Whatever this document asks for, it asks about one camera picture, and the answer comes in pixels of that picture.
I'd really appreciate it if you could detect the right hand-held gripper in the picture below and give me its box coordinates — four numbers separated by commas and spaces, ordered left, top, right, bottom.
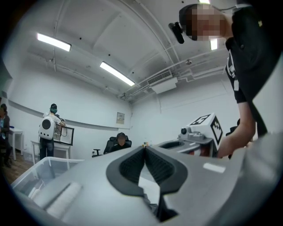
156, 112, 224, 158

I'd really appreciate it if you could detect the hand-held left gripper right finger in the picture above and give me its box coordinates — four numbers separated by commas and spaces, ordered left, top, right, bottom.
145, 147, 250, 226

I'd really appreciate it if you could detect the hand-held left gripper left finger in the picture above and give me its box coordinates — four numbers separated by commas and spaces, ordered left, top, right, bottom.
33, 147, 160, 226

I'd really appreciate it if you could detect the clear plastic storage bin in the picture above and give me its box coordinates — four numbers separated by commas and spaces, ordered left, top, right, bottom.
10, 156, 86, 200

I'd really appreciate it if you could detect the person's right forearm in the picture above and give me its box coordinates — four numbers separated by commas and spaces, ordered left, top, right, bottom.
217, 100, 259, 159

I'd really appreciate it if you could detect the person's right hand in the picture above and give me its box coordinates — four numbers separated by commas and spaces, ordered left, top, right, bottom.
190, 148, 210, 157

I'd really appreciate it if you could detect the black office chair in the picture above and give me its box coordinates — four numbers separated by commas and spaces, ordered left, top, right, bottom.
92, 136, 133, 158

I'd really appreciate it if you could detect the white air conditioner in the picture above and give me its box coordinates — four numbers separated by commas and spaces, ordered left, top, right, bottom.
147, 70, 178, 94

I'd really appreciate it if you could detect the black framed panel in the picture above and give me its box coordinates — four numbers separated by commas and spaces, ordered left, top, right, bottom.
55, 123, 75, 147

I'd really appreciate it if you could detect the white capsule backpack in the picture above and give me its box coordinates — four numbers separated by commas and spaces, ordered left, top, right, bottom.
38, 115, 56, 141

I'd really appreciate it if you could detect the white ceiling pipe bundle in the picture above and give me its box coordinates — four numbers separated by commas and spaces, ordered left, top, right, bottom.
119, 44, 226, 102

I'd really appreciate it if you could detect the small white table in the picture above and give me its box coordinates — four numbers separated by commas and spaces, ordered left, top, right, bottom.
8, 128, 24, 162

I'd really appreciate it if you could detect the person's head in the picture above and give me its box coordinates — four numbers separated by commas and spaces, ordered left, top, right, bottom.
178, 3, 233, 42

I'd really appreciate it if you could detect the person's black shirt torso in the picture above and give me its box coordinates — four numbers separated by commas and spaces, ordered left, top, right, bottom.
225, 4, 283, 138

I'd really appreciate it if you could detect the black hanging strap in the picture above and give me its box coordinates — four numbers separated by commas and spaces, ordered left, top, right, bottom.
249, 99, 268, 138

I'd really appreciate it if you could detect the black head-mounted camera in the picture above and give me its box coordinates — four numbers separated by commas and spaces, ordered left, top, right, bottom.
168, 21, 185, 45

